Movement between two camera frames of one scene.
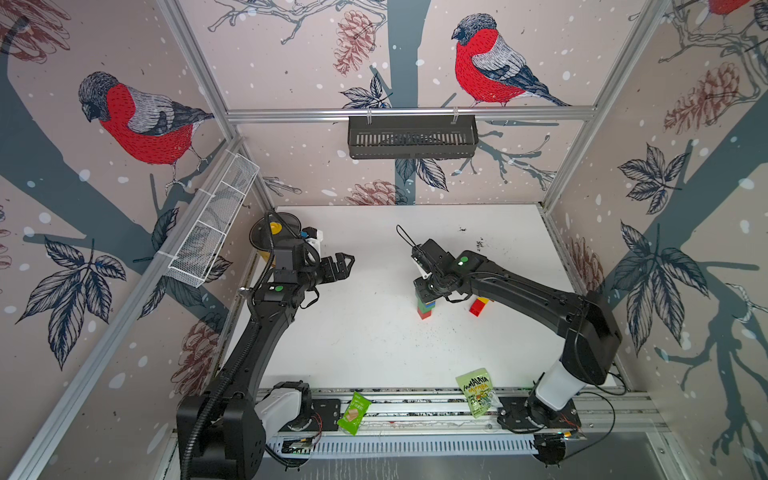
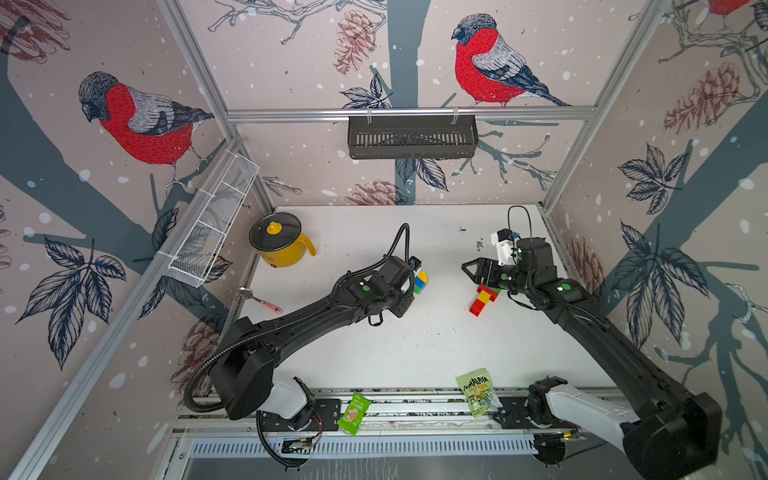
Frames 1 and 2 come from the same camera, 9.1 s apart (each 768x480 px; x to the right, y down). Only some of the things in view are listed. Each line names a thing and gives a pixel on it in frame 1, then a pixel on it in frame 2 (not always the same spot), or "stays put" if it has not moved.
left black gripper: x=342 y=271 to x=407 y=299
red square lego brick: x=476 y=307 stays put
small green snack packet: x=355 y=413 stays put
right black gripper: x=420 y=290 to x=490 y=279
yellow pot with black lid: x=270 y=228 stays put
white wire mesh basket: x=194 y=257 stays put
